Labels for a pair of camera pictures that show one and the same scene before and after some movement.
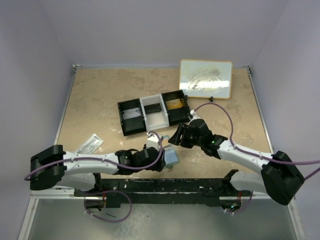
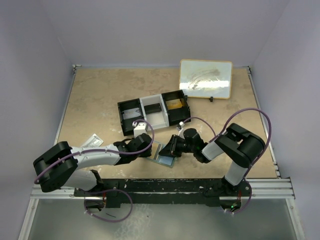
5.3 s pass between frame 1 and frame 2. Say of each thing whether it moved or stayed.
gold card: stayed
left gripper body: moved
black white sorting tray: stayed
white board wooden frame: stayed
